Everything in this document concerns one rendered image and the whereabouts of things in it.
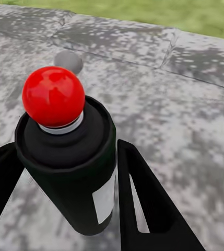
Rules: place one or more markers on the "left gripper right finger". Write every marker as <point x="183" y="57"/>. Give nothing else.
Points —
<point x="169" y="231"/>

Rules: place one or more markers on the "pesticide atomizer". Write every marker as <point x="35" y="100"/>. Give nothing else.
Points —
<point x="67" y="142"/>

